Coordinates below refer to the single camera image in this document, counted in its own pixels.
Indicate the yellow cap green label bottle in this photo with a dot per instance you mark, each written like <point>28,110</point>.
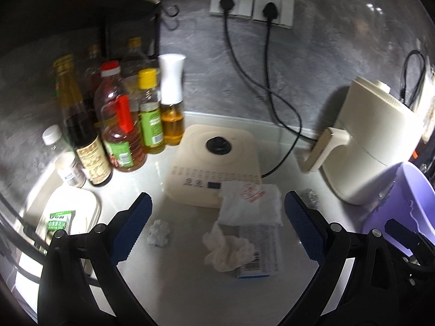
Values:
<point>151,125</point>

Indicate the white tray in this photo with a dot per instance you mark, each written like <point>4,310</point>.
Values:
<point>81,203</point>

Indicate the dark glass bottle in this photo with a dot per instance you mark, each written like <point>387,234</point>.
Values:
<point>92,71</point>

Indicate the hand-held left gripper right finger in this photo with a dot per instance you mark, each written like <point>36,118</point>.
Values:
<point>304,227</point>

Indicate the dark soy sauce bottle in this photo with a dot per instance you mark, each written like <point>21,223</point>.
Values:
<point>91,156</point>

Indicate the small white paper ball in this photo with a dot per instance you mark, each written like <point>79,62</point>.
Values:
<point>158,232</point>

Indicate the white air fryer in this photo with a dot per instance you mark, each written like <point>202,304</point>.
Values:
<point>367,142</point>

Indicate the oil sprayer bottle white top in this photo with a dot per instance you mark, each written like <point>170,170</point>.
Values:
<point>171,122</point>

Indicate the blue and white packet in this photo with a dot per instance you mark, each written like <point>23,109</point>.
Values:
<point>265,254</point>

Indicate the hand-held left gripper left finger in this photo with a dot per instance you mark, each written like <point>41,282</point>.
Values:
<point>134,224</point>

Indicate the beige induction cooker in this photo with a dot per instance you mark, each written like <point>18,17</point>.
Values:
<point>204,163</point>

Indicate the purple plastic bucket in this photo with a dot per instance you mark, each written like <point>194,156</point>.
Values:
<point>407,203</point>

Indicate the black dish rack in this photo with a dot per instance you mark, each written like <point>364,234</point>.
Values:
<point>102,5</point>

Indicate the green and white packet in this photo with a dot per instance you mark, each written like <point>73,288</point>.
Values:
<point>61,220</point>

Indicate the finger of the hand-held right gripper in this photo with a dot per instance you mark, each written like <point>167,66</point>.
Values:
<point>404,232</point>

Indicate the clear bottle dull cap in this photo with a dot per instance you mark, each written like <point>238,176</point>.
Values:
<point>134,57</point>

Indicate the black rack hook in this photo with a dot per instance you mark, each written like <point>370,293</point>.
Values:
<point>171,11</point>

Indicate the small white capped bottle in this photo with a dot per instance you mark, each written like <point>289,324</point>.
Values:
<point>69,169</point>

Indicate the white tissue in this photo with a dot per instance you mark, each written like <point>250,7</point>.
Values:
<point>227,249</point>

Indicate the red cap vinegar bottle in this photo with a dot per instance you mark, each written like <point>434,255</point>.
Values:
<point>120,142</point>

